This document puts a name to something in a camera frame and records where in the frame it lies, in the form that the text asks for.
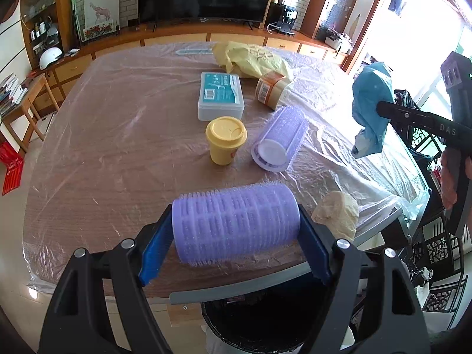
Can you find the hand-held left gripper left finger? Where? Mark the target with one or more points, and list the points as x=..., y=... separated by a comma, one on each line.
x=155, y=254

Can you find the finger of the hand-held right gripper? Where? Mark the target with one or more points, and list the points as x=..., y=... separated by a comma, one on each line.
x=416, y=118

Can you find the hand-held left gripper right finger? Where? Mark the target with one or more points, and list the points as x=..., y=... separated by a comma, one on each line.
x=316, y=254

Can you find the blue cloth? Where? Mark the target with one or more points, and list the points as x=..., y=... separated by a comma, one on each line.
x=370, y=96

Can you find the purple hair roller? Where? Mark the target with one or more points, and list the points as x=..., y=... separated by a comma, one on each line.
x=236, y=221
x=284, y=132

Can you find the black trash bin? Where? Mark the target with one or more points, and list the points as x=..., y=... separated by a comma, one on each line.
x=258, y=320

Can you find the yellow paper bag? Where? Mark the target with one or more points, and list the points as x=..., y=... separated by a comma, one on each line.
x=254, y=57

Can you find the person's right hand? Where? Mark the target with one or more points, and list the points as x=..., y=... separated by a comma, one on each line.
x=448, y=184

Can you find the crumpled beige paper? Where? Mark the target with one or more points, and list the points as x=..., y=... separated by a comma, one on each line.
x=337, y=214

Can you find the hanging dark garment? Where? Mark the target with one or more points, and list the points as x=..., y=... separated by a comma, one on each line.
x=396, y=0

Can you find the white small appliance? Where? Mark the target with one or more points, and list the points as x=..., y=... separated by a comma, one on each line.
x=339, y=42

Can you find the yellow lidded cup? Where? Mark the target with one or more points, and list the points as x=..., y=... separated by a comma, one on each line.
x=225, y=140

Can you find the brown labelled jar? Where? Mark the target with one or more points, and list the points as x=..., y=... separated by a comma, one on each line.
x=273, y=88

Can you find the red bag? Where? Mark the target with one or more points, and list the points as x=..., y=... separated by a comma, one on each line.
x=13, y=171

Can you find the black coffee machine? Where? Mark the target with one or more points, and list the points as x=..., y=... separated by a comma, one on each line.
x=285, y=16

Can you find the teal and white plastic box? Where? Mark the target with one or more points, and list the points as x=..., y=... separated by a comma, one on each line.
x=221, y=94

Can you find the small wooden side table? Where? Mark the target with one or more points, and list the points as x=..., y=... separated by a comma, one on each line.
x=25, y=99

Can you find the stack of books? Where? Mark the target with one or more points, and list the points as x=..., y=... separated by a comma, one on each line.
x=11, y=94

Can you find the white helmet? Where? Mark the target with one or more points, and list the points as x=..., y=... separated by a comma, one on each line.
x=51, y=58

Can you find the horse painting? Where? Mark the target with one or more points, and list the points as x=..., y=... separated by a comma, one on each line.
x=101, y=16

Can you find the wooden shelf unit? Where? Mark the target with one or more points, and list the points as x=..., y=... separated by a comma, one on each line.
x=64, y=14

